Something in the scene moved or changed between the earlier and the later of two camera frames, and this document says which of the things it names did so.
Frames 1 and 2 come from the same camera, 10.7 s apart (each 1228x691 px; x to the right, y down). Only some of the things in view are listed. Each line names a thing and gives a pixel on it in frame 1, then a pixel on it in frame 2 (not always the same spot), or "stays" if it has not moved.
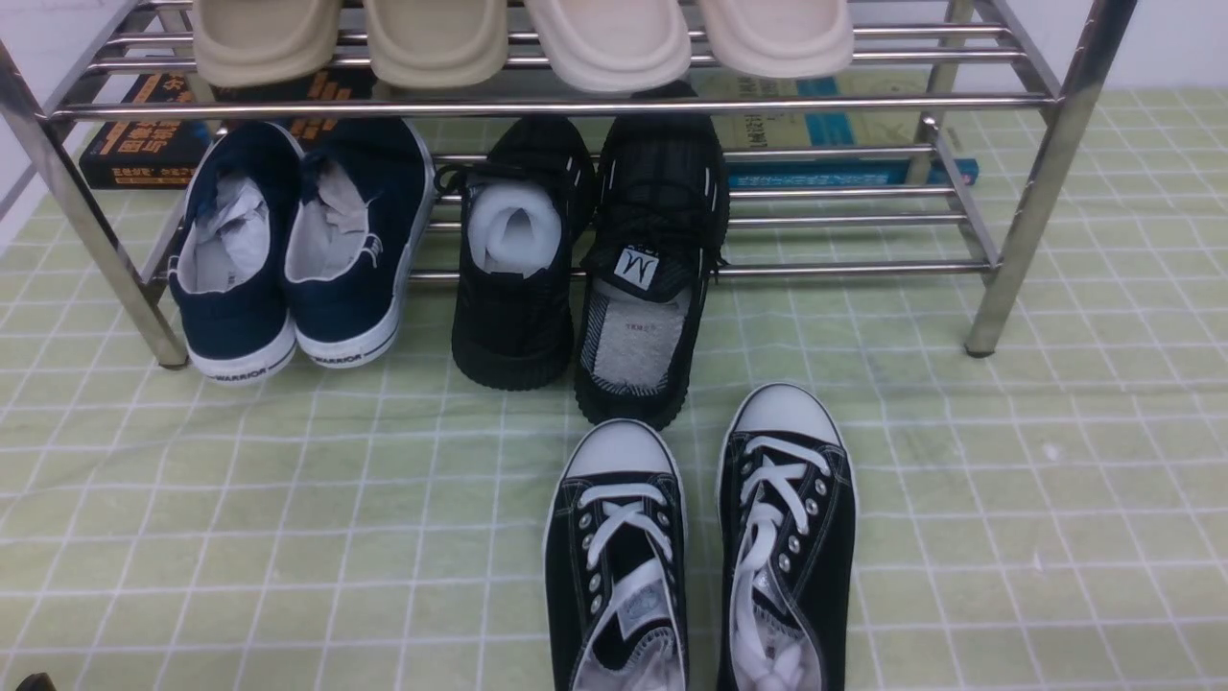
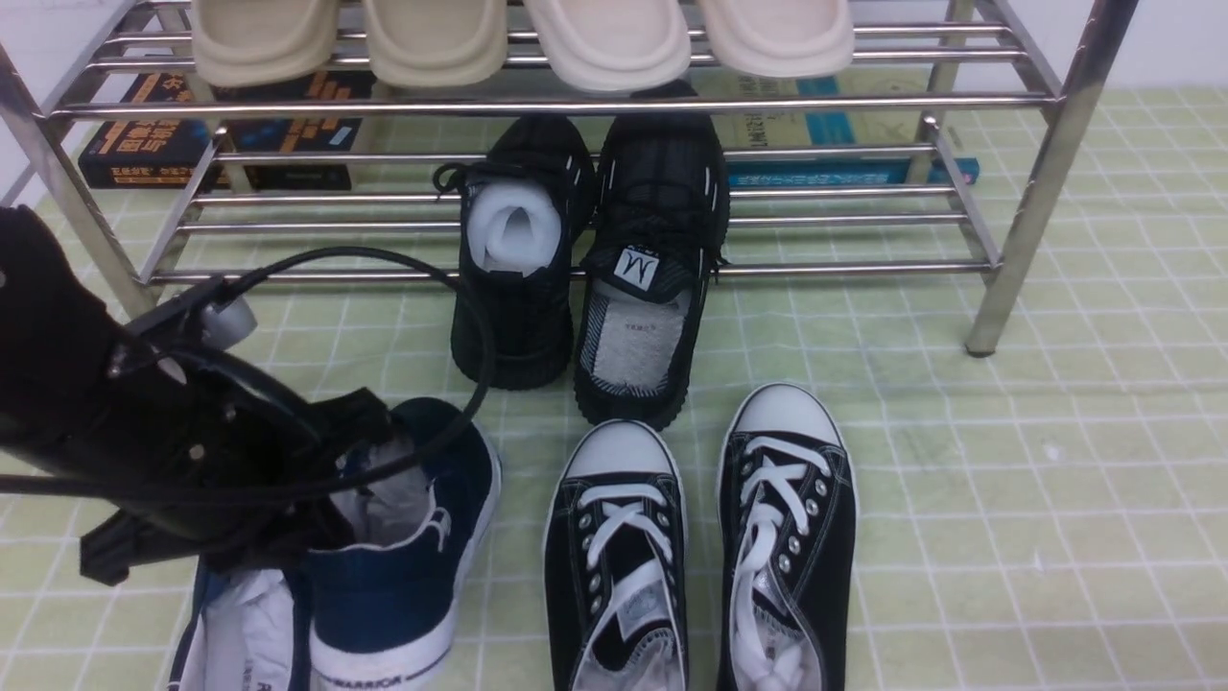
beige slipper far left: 263,43 stays
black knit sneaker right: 661,215 stays
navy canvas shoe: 227,268 to 246,631
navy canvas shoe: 364,196 to 383,607
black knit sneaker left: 527,200 stays
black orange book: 154,154 stays
